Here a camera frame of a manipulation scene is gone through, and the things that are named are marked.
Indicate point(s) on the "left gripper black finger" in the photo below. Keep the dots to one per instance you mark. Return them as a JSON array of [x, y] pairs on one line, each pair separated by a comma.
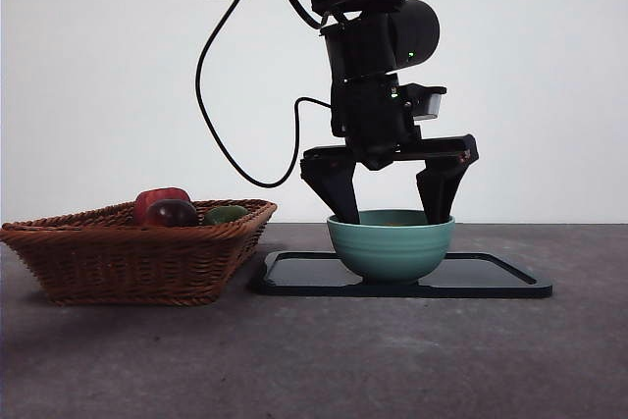
[[333, 183], [439, 186]]

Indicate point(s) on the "teal ribbed bowl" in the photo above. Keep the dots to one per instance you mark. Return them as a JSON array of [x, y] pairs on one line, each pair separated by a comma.
[[392, 252]]

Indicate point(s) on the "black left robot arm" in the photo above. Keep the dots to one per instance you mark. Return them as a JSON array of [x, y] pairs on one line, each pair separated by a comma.
[[358, 46]]

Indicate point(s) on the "dark rectangular tray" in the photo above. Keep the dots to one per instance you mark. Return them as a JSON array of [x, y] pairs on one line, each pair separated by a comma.
[[304, 281]]

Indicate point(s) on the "green avocado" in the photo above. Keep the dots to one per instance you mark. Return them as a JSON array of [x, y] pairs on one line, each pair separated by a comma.
[[225, 215]]

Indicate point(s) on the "dark purple plum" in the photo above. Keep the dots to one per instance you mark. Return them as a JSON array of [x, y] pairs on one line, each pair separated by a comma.
[[171, 213]]

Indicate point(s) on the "red apple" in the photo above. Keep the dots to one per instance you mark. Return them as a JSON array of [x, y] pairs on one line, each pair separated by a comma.
[[154, 197]]

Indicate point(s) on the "brown wicker basket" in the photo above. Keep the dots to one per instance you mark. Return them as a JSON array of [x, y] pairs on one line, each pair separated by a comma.
[[122, 267]]

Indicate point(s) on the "left wrist grey camera box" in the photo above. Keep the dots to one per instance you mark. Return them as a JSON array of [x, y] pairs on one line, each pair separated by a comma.
[[433, 105]]

